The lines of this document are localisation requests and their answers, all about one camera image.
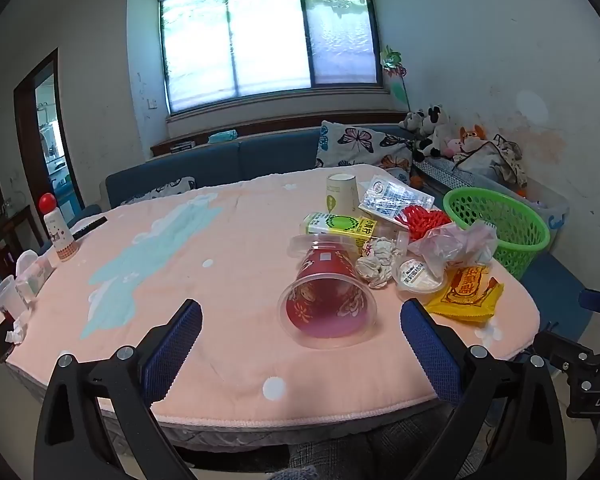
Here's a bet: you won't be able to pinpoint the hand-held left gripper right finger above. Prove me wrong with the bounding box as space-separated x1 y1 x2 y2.
400 298 567 480

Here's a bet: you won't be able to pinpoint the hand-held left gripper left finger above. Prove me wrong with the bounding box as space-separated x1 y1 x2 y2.
34 298 203 480

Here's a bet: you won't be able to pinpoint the yellow snack packet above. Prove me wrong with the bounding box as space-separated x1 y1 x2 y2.
425 265 505 324

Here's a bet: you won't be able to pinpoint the round clear jelly cup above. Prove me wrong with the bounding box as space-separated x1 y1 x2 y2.
392 257 448 294

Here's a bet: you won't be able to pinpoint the white tissue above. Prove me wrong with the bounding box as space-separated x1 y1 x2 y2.
355 237 406 289

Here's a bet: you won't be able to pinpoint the green plastic basket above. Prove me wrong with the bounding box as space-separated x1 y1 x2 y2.
442 187 551 278

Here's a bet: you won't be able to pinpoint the clear plastic bag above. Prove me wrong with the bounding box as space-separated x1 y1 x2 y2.
409 220 498 281

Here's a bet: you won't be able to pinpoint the red printed clear plastic cup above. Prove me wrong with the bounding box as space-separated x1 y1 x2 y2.
277 234 378 350

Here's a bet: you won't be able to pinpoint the red plastic mesh piece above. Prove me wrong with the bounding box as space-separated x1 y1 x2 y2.
395 205 453 241

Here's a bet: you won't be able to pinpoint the green yellow carton box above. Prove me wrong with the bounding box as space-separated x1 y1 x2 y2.
300 212 376 251

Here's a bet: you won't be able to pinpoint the white blue snack packet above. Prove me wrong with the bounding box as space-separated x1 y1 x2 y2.
358 175 436 221

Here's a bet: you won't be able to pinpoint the white green paper cup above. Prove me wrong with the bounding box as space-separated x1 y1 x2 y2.
326 173 361 213

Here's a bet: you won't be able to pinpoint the person's grey plaid trousers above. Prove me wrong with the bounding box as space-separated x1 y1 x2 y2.
290 405 486 480

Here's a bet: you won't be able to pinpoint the grey quilted pad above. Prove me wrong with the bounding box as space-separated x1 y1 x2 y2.
2 360 461 453

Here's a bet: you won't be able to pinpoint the clear plastic storage bin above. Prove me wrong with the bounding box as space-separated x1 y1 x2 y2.
480 175 571 250

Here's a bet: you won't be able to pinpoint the black remote control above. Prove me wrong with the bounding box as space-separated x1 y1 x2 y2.
69 216 108 241

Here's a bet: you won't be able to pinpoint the small crumpled tissue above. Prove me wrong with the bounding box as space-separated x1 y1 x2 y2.
5 317 28 345

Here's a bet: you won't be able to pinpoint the clear plastic container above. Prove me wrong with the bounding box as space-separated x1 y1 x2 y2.
12 251 56 301

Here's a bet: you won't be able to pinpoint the small butterfly print pillow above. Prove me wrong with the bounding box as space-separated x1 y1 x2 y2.
121 176 196 207

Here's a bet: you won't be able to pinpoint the white bottle with red cap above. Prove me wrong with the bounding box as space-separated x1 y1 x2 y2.
38 193 79 262

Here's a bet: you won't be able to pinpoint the black phone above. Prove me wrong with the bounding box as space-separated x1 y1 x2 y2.
0 317 16 363

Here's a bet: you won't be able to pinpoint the beige cloth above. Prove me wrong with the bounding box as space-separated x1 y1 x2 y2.
452 135 531 188

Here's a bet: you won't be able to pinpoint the grey patterned cushion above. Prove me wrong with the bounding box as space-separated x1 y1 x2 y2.
415 157 481 187

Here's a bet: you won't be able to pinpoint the dark wooden cabinet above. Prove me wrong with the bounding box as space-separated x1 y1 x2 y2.
0 121 46 293

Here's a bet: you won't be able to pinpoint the blue sofa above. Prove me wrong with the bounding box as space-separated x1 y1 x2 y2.
40 125 598 356

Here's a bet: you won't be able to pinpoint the orange fox plush toy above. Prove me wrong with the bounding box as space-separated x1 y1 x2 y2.
452 125 488 153

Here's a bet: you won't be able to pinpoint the large butterfly print pillow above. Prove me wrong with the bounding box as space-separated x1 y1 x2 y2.
315 121 413 183

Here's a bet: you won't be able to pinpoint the cow plush toy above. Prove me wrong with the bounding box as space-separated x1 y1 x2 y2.
412 105 453 162

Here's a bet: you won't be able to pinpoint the grey plush toy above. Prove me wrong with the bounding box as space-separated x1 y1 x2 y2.
399 109 427 136

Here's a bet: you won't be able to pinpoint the doorway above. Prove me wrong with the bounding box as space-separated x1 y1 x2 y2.
14 47 86 211

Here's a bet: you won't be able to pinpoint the colourful pinwheel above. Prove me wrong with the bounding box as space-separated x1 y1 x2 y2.
380 45 412 113

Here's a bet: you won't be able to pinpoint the window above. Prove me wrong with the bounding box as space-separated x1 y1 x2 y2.
158 0 383 117

